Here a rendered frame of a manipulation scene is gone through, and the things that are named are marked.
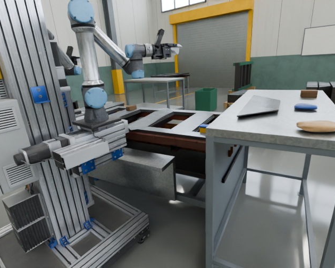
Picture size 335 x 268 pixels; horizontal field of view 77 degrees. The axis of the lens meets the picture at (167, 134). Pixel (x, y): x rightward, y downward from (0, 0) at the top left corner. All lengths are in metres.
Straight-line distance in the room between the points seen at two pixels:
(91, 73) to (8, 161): 0.63
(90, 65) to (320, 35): 8.84
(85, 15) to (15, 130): 0.68
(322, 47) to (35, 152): 9.16
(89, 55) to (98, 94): 0.20
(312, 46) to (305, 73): 0.93
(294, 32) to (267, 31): 0.93
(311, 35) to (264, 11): 1.94
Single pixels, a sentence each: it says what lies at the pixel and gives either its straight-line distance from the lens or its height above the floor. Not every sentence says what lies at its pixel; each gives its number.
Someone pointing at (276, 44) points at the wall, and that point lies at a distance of 9.74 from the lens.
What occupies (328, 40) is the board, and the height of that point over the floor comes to 1.68.
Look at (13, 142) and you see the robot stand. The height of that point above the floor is 1.02.
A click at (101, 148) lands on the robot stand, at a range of 1.26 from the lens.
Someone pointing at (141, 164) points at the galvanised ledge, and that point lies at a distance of 1.54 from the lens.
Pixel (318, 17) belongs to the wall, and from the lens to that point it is 9.60.
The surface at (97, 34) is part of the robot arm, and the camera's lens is 1.37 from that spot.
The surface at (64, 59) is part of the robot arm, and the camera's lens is 1.94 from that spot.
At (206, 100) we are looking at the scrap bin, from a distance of 5.58.
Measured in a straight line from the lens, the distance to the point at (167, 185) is 1.72.
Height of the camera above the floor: 1.37
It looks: 19 degrees down
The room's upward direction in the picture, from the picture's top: 4 degrees counter-clockwise
